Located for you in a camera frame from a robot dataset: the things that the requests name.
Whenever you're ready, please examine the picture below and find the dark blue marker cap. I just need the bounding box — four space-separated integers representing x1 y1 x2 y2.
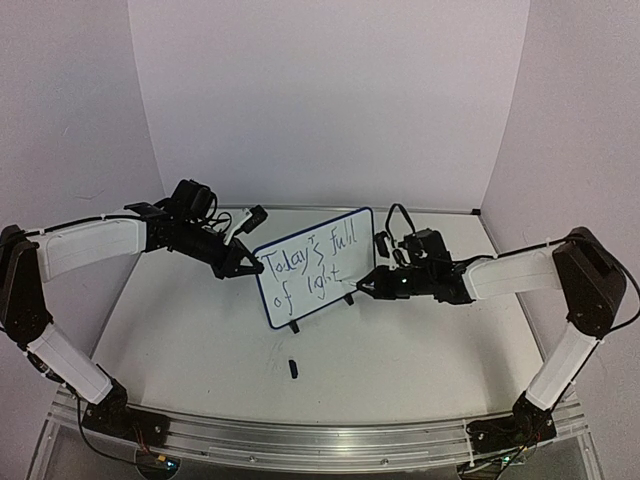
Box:
288 359 299 379

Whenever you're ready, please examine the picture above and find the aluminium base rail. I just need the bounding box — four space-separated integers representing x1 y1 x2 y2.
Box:
27 390 602 479

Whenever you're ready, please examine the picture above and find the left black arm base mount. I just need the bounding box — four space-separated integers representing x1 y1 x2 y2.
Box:
81 397 170 447

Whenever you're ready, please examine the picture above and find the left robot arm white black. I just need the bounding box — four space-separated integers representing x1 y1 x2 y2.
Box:
1 180 268 435

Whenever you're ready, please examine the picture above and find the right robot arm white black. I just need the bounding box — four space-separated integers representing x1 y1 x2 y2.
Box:
355 227 639 415

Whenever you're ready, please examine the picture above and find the left base cable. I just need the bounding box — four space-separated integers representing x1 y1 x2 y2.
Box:
77 409 171 471

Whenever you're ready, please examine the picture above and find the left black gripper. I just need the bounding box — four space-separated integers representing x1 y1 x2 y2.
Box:
177 220 264 280

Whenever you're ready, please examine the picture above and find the blue framed whiteboard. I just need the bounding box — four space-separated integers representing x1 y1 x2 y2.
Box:
253 207 376 330

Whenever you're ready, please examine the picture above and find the right camera black cable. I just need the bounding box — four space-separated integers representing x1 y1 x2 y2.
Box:
385 202 416 236

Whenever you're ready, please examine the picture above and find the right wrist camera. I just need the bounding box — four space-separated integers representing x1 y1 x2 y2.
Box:
374 231 404 266

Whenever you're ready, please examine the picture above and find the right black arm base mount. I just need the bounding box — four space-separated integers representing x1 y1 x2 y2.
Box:
466 407 557 454

